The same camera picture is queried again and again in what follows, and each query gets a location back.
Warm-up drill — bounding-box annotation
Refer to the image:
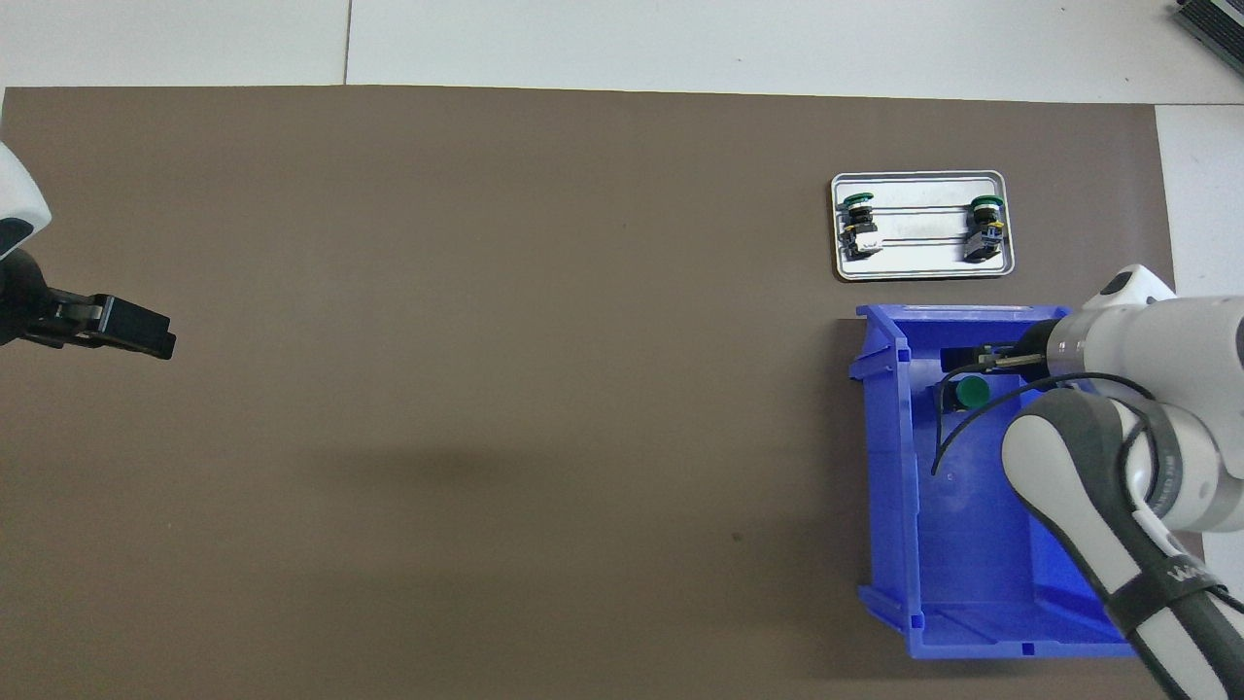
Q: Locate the grey ribbed metal device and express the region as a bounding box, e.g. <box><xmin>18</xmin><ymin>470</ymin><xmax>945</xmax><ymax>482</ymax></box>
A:
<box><xmin>1171</xmin><ymin>0</ymin><xmax>1244</xmax><ymax>79</ymax></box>

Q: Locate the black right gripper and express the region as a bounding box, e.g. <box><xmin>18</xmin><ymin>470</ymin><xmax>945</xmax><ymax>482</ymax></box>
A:
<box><xmin>941</xmin><ymin>326</ymin><xmax>1055</xmax><ymax>375</ymax></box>

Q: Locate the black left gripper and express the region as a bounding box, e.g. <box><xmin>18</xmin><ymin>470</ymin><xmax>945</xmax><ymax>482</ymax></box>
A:
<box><xmin>0</xmin><ymin>248</ymin><xmax>178</xmax><ymax>361</ymax></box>

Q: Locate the blue plastic storage bin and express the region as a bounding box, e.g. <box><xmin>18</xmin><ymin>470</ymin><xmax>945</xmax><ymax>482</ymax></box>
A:
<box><xmin>847</xmin><ymin>303</ymin><xmax>1146</xmax><ymax>662</ymax></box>

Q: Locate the green push button switch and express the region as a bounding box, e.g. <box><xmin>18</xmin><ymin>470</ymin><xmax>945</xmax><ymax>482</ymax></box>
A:
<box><xmin>962</xmin><ymin>194</ymin><xmax>1007</xmax><ymax>263</ymax></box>
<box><xmin>935</xmin><ymin>377</ymin><xmax>992</xmax><ymax>414</ymax></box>
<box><xmin>841</xmin><ymin>192</ymin><xmax>883</xmax><ymax>259</ymax></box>

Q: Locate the grey metal tray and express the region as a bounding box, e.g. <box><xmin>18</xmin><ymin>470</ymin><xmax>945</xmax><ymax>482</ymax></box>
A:
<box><xmin>831</xmin><ymin>171</ymin><xmax>1016</xmax><ymax>283</ymax></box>

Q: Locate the brown table mat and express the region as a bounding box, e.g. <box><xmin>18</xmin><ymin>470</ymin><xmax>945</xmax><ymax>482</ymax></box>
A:
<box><xmin>0</xmin><ymin>86</ymin><xmax>1221</xmax><ymax>700</ymax></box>

